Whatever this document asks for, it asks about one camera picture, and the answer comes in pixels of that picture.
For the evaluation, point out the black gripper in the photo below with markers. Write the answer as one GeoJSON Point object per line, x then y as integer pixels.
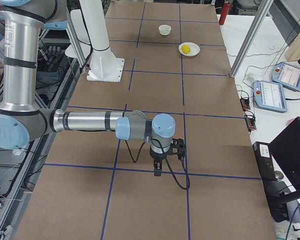
{"type": "Point", "coordinates": [157, 157]}

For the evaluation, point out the yellow lemon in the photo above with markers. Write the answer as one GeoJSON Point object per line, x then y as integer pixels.
{"type": "Point", "coordinates": [186, 49]}

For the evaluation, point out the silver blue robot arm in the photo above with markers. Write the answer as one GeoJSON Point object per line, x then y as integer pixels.
{"type": "Point", "coordinates": [21, 121]}

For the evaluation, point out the white plate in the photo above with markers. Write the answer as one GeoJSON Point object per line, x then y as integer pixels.
{"type": "Point", "coordinates": [195, 49]}

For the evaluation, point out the white bowl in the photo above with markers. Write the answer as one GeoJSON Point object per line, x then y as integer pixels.
{"type": "Point", "coordinates": [164, 29]}

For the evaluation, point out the orange black circuit board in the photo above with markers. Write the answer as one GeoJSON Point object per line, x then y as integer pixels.
{"type": "Point", "coordinates": [245, 103]}

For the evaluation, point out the black box device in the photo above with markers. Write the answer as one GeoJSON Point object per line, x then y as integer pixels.
{"type": "Point", "coordinates": [281, 201]}

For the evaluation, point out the black laptop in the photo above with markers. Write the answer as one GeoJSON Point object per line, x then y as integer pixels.
{"type": "Point", "coordinates": [285, 149]}

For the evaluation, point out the teach pendant near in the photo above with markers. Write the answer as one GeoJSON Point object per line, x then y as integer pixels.
{"type": "Point", "coordinates": [270, 96]}

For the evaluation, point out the teach pendant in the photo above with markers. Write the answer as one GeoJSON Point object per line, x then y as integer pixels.
{"type": "Point", "coordinates": [270, 96]}
{"type": "Point", "coordinates": [287, 75]}

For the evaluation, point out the teach pendant far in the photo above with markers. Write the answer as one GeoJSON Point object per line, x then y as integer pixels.
{"type": "Point", "coordinates": [287, 75]}

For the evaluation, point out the red cylinder tube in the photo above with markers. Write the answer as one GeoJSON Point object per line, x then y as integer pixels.
{"type": "Point", "coordinates": [224, 12]}

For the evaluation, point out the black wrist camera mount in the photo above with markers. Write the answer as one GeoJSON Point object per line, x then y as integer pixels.
{"type": "Point", "coordinates": [177, 147]}

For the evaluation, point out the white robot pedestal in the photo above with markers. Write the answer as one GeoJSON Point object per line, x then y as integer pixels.
{"type": "Point", "coordinates": [104, 65]}

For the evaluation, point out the aluminium frame post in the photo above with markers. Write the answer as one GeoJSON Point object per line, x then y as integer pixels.
{"type": "Point", "coordinates": [253, 30]}

